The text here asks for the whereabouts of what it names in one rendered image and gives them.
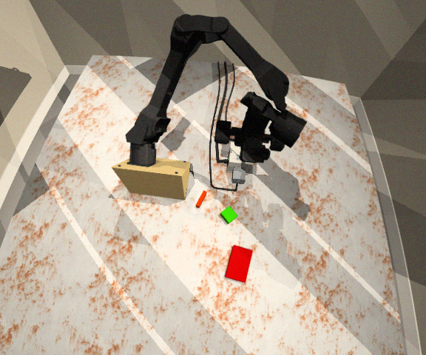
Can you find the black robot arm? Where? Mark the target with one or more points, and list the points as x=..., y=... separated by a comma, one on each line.
x=188, y=33

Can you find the green cube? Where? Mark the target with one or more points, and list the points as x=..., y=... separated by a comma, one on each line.
x=228, y=215

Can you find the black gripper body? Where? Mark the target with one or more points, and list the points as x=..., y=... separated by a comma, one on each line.
x=224, y=130

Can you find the red rectangular block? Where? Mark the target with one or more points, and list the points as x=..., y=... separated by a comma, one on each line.
x=238, y=265

